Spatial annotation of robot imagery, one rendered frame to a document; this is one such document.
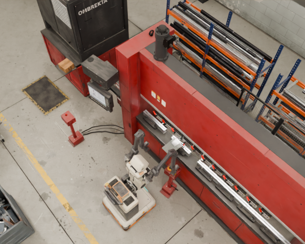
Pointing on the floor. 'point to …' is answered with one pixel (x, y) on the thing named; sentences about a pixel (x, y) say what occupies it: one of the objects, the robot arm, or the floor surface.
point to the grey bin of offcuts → (7, 218)
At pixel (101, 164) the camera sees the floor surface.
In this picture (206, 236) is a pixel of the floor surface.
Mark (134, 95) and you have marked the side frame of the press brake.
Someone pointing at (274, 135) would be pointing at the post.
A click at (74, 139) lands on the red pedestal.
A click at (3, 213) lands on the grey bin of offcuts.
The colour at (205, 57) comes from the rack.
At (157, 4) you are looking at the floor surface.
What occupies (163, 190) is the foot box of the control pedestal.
